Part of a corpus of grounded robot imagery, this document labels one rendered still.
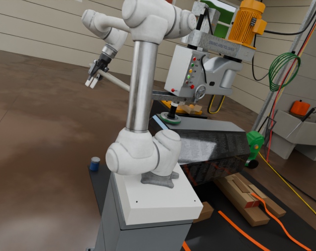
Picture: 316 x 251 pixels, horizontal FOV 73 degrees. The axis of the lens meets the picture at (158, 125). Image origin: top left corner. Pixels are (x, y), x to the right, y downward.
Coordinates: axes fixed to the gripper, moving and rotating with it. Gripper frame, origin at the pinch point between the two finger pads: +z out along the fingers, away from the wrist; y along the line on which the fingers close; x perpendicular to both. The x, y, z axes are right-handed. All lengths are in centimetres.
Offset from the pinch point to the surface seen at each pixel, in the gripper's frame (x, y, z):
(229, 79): -38, 127, -74
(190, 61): -23, 58, -56
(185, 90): -26, 75, -34
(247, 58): -42, 126, -102
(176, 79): -16, 69, -39
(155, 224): -87, 0, 40
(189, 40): -15, 54, -69
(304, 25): -42, 302, -258
